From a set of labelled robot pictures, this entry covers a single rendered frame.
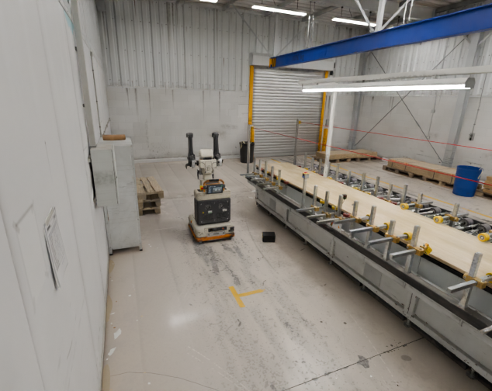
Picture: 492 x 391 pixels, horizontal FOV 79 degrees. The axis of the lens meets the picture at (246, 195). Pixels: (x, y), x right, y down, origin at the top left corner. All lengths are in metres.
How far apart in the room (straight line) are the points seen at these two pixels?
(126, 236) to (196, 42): 7.79
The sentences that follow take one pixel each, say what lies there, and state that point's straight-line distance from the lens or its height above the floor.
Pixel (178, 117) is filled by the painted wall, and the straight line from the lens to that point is 10.73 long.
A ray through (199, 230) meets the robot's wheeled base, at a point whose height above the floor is 0.24.
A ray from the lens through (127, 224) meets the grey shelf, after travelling 4.53.
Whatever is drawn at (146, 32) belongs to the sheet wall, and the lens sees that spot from 10.75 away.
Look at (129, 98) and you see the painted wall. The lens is 10.56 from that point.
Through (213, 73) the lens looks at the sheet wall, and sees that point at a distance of 11.05.
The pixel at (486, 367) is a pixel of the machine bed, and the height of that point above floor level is 0.18.
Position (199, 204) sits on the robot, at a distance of 4.54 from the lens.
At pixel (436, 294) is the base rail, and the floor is 0.69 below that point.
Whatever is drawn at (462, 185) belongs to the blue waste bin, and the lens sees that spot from 9.11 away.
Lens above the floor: 2.17
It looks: 18 degrees down
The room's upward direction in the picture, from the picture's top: 2 degrees clockwise
